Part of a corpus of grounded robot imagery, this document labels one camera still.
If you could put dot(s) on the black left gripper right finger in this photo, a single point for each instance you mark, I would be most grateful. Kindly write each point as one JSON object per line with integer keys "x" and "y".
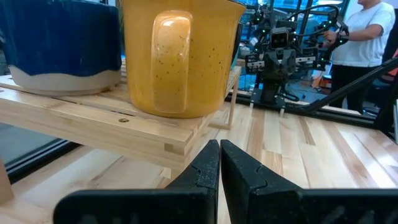
{"x": 273, "y": 205}

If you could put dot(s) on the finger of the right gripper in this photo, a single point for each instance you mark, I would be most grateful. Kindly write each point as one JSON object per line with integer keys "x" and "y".
{"x": 288, "y": 62}
{"x": 271, "y": 63}

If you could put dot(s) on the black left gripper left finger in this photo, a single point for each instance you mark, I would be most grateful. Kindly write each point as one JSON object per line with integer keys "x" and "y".
{"x": 186, "y": 205}

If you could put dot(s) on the yellow speckled mug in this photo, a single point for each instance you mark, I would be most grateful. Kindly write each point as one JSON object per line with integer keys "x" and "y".
{"x": 205, "y": 62}

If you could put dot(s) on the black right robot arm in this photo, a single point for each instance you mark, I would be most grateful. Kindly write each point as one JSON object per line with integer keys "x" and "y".
{"x": 270, "y": 90}

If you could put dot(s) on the person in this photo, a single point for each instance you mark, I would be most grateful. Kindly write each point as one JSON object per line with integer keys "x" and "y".
{"x": 363, "y": 40}

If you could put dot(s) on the light wooden slatted rack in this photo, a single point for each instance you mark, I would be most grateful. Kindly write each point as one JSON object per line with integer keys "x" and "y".
{"x": 93, "y": 124}

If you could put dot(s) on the blue white ceramic pot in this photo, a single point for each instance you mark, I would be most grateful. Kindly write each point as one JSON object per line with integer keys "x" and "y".
{"x": 62, "y": 46}

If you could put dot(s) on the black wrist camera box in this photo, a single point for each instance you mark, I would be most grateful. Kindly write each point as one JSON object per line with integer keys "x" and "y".
{"x": 279, "y": 38}

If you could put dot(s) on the black frame strut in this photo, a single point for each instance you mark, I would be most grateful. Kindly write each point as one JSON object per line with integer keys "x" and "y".
{"x": 351, "y": 84}

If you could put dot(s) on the black frame post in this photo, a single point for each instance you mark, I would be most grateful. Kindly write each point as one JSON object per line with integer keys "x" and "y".
{"x": 387, "y": 115}

